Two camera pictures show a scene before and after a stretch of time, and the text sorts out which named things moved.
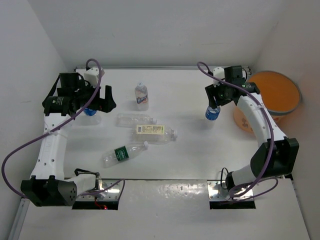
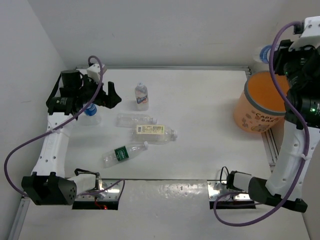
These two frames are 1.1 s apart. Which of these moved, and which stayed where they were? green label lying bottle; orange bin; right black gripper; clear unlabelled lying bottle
Moved: right black gripper
Stayed: green label lying bottle; orange bin; clear unlabelled lying bottle
